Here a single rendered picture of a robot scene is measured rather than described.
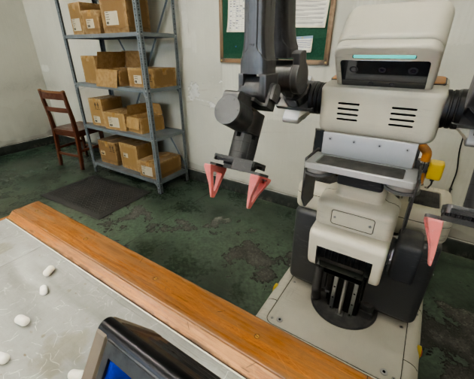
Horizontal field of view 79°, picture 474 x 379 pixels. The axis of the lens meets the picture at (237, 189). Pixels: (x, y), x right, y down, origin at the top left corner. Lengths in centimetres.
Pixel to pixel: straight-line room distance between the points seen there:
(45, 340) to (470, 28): 227
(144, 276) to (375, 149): 67
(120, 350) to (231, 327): 45
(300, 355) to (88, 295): 53
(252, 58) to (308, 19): 170
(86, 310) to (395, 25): 93
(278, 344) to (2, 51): 482
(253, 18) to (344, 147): 39
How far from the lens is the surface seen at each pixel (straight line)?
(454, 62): 219
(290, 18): 74
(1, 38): 505
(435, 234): 53
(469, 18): 220
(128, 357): 24
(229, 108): 56
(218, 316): 69
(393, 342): 139
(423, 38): 72
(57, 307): 86
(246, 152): 61
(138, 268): 84
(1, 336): 86
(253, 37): 63
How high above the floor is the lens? 130
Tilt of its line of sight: 26 degrees down
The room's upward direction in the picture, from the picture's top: straight up
